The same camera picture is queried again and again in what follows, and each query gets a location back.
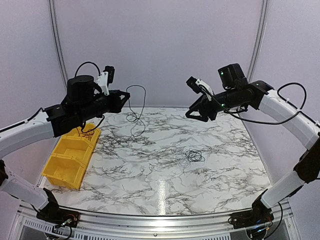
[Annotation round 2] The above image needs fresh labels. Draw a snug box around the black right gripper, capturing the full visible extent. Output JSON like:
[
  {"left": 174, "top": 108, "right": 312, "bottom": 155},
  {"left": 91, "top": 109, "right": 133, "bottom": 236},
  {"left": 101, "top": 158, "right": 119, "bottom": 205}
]
[{"left": 185, "top": 87, "right": 242, "bottom": 122}]

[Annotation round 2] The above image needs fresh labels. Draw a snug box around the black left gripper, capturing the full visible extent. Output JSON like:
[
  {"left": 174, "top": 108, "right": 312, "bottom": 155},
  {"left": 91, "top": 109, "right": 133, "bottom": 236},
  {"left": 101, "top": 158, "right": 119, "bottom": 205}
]
[{"left": 77, "top": 89, "right": 130, "bottom": 123}]

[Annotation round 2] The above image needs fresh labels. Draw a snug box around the dark green cable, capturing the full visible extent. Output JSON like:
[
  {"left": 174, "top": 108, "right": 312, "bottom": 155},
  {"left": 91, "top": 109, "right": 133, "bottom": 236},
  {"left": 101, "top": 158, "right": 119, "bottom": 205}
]
[
  {"left": 125, "top": 84, "right": 147, "bottom": 137},
  {"left": 185, "top": 149, "right": 206, "bottom": 163}
]

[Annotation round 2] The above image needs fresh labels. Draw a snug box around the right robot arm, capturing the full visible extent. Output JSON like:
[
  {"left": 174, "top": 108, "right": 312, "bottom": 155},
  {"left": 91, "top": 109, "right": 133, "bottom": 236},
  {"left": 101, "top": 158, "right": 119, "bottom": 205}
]
[{"left": 185, "top": 63, "right": 320, "bottom": 224}]

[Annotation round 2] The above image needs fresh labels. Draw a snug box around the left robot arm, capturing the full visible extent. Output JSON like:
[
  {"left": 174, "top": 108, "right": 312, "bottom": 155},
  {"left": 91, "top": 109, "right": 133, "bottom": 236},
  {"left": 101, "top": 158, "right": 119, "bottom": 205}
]
[{"left": 0, "top": 74, "right": 130, "bottom": 223}]

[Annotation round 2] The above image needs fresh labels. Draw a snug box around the yellow bin far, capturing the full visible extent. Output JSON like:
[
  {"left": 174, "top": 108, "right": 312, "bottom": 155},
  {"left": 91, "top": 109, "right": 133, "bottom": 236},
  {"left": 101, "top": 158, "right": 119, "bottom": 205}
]
[{"left": 63, "top": 123, "right": 101, "bottom": 149}]

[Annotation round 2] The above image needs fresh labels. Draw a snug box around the yellow bin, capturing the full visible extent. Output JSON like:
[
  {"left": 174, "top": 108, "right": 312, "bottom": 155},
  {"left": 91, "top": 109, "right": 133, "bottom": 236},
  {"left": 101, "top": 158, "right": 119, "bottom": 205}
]
[
  {"left": 52, "top": 136, "right": 95, "bottom": 166},
  {"left": 63, "top": 123, "right": 101, "bottom": 149},
  {"left": 41, "top": 154, "right": 88, "bottom": 190}
]

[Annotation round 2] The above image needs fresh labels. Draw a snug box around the yellow bin middle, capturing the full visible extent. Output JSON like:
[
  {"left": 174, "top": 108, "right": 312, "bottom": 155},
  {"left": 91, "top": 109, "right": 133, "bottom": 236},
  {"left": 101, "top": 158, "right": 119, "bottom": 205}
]
[{"left": 52, "top": 136, "right": 95, "bottom": 166}]

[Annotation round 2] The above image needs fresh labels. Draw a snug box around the yellow bin near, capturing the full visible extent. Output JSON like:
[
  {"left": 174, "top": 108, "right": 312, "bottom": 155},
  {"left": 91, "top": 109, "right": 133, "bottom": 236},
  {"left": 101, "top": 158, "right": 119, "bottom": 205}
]
[{"left": 41, "top": 154, "right": 88, "bottom": 190}]

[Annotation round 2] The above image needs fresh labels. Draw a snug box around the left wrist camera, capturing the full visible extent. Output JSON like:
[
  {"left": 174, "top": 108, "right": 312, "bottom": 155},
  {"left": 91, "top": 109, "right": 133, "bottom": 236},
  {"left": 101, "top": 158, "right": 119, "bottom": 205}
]
[{"left": 96, "top": 65, "right": 115, "bottom": 96}]

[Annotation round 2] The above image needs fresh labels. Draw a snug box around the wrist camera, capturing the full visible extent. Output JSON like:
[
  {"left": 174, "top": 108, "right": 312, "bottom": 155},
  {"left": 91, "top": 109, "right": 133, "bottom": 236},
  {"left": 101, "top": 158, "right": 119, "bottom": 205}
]
[
  {"left": 96, "top": 65, "right": 115, "bottom": 96},
  {"left": 186, "top": 76, "right": 214, "bottom": 96}
]

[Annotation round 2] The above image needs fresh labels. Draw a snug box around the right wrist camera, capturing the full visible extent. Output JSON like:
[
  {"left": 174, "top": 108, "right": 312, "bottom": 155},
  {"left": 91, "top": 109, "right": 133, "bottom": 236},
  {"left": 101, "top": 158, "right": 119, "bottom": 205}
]
[{"left": 186, "top": 76, "right": 214, "bottom": 96}]

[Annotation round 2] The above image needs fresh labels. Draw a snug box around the left corner aluminium post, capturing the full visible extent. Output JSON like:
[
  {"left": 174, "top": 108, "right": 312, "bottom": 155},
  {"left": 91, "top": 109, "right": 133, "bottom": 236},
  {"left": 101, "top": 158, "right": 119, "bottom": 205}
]
[{"left": 48, "top": 0, "right": 68, "bottom": 85}]

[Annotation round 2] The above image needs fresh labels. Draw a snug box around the corner aluminium post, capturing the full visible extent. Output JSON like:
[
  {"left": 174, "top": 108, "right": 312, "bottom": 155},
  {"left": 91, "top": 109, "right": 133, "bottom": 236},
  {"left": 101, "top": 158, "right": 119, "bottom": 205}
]
[
  {"left": 48, "top": 0, "right": 68, "bottom": 85},
  {"left": 246, "top": 0, "right": 269, "bottom": 81}
]

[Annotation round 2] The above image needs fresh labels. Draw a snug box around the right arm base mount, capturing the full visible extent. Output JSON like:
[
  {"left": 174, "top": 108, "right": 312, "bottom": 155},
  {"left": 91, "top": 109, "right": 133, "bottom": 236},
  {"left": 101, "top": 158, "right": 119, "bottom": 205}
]
[{"left": 227, "top": 209, "right": 274, "bottom": 229}]

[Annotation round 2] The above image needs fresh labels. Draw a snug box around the right corner aluminium post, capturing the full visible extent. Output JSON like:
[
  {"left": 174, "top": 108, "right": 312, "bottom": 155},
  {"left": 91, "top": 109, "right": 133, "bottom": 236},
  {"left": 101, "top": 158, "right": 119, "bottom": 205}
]
[{"left": 246, "top": 0, "right": 269, "bottom": 81}]

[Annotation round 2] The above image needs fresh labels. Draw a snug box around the aluminium front rail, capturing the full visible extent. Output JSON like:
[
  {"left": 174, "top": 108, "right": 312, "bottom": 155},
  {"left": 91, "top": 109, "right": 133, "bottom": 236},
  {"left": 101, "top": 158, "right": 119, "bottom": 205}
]
[{"left": 14, "top": 204, "right": 296, "bottom": 240}]

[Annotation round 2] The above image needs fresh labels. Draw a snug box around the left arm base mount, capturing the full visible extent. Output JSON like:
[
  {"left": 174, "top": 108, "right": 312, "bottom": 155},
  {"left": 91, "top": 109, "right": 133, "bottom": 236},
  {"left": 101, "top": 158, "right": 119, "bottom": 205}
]
[{"left": 36, "top": 208, "right": 80, "bottom": 228}]

